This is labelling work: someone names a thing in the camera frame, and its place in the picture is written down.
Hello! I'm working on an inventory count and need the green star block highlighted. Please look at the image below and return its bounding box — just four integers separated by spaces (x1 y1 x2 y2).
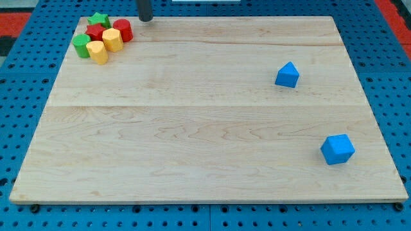
87 12 111 29

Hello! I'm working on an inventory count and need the light wooden board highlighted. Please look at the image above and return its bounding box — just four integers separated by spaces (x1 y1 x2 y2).
10 16 408 205

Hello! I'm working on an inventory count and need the green cylinder block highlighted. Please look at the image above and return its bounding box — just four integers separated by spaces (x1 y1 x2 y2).
72 34 91 58

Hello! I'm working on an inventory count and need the yellow rounded block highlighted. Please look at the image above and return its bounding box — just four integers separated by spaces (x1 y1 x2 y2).
86 40 109 65

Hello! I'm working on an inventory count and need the yellow hexagon block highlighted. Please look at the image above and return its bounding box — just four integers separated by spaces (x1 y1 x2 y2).
102 28 123 52

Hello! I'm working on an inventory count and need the red cylinder block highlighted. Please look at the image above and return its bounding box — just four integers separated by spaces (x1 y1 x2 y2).
113 19 134 42

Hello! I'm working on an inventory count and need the blue triangular prism block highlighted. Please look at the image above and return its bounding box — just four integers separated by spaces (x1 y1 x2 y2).
274 62 300 88

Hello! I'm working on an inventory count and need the red star block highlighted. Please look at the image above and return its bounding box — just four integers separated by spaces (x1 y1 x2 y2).
85 23 106 41

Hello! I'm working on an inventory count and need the blue cube block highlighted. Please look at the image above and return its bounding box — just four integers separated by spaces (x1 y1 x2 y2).
320 134 356 165

